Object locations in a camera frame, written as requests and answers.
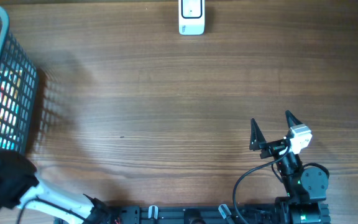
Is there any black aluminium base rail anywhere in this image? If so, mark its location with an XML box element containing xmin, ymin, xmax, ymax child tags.
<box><xmin>53</xmin><ymin>203</ymin><xmax>331</xmax><ymax>224</ymax></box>

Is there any right black camera cable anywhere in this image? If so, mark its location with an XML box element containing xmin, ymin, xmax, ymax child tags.
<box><xmin>232</xmin><ymin>146</ymin><xmax>291</xmax><ymax>224</ymax></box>

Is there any black camera cable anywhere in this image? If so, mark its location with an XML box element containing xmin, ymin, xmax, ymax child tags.
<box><xmin>16</xmin><ymin>196</ymin><xmax>90</xmax><ymax>224</ymax></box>
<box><xmin>232</xmin><ymin>146</ymin><xmax>291</xmax><ymax>224</ymax></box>

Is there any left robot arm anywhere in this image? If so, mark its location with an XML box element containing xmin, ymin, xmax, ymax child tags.
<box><xmin>0</xmin><ymin>151</ymin><xmax>112</xmax><ymax>223</ymax></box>

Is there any dark grey plastic shopping basket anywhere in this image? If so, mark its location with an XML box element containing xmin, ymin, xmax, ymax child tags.
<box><xmin>0</xmin><ymin>6</ymin><xmax>39</xmax><ymax>154</ymax></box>

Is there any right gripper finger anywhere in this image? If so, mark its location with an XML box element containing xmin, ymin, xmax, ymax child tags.
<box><xmin>249</xmin><ymin>118</ymin><xmax>267</xmax><ymax>151</ymax></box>
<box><xmin>285</xmin><ymin>110</ymin><xmax>303</xmax><ymax>128</ymax></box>

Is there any white barcode scanner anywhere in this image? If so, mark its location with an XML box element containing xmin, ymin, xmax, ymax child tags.
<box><xmin>178</xmin><ymin>0</ymin><xmax>205</xmax><ymax>35</ymax></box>

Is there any left black camera cable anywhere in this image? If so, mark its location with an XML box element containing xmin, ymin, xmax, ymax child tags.
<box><xmin>16</xmin><ymin>196</ymin><xmax>90</xmax><ymax>224</ymax></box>

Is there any colourful snack bag in basket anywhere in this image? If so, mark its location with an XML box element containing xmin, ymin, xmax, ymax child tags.
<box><xmin>0</xmin><ymin>69</ymin><xmax>28</xmax><ymax>152</ymax></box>

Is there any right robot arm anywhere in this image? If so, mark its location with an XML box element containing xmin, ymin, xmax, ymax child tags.
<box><xmin>242</xmin><ymin>110</ymin><xmax>331</xmax><ymax>224</ymax></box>

